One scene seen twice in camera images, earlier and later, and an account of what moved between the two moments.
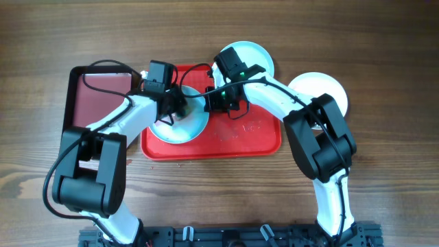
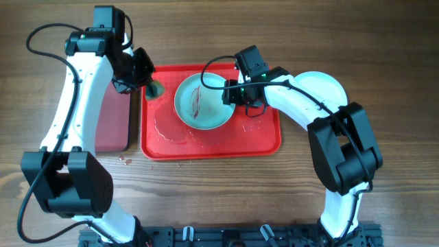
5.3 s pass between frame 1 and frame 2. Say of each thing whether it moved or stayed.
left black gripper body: moved
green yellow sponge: moved
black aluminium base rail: stayed
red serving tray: stayed
